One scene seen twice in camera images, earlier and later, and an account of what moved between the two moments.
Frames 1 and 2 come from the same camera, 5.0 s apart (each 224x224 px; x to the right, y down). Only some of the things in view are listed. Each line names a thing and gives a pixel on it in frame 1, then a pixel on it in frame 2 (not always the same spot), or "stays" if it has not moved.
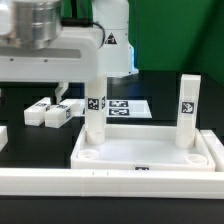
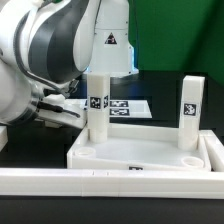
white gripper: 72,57 to 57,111
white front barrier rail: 165,184 stays
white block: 3,136 stays
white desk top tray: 141,147 stays
